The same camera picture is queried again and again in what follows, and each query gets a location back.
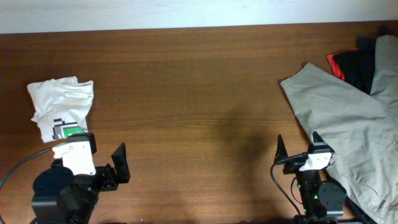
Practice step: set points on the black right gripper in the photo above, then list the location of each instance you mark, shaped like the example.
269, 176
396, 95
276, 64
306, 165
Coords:
292, 168

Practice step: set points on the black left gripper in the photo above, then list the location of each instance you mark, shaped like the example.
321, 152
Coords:
106, 175

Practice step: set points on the white t-shirt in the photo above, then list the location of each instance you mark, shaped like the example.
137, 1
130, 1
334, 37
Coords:
61, 106

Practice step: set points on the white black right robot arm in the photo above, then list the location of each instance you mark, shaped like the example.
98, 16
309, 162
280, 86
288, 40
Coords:
322, 200

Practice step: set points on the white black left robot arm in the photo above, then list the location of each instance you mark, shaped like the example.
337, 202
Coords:
69, 190

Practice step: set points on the beige khaki garment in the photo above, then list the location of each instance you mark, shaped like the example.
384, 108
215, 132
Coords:
360, 127

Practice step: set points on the black and red garment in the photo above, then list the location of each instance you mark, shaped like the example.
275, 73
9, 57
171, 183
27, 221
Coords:
355, 67

